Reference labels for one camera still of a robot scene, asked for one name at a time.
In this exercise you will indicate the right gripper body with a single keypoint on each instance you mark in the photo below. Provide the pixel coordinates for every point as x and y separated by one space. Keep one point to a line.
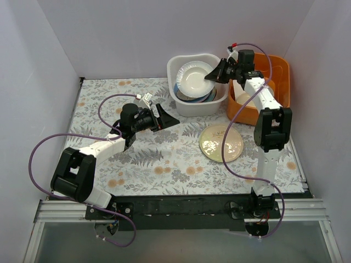
225 70

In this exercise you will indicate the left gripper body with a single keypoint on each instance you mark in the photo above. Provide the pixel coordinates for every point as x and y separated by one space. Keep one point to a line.
157 118

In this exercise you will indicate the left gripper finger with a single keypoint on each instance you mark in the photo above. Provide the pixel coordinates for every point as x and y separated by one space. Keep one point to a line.
167 121
161 112

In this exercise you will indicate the lavender blue plate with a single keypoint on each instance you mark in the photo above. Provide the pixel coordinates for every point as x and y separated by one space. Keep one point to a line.
198 100

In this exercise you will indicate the pale green plate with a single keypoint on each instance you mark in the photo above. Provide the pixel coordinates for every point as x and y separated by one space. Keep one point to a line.
211 140

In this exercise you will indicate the pink plate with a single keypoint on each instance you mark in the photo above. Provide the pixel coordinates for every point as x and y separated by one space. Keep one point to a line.
212 95

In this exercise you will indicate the speckled grey plate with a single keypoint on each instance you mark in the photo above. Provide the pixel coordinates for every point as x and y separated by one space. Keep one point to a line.
183 97

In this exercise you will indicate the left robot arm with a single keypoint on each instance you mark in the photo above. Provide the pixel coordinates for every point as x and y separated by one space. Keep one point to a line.
75 172

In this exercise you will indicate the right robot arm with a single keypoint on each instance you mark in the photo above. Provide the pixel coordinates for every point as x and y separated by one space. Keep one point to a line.
271 133

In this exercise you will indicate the white plastic bin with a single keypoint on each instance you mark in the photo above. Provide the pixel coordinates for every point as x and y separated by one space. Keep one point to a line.
187 109

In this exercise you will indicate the orange plastic bin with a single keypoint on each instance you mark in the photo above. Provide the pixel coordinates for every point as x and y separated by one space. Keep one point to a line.
280 83

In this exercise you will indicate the white round dish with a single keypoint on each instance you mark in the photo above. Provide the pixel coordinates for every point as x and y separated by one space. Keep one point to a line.
241 96

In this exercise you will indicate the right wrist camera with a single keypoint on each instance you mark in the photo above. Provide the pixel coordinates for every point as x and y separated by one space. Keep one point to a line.
232 52

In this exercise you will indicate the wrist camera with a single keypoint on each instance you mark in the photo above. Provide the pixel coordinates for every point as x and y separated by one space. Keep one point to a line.
232 52
143 101

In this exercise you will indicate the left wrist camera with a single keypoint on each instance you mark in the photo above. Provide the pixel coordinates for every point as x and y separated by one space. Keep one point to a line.
143 101

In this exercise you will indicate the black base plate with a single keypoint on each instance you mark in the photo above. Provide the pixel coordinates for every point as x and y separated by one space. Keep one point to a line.
189 212

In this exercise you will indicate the aluminium rail frame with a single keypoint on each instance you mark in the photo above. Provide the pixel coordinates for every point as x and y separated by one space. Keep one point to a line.
72 232

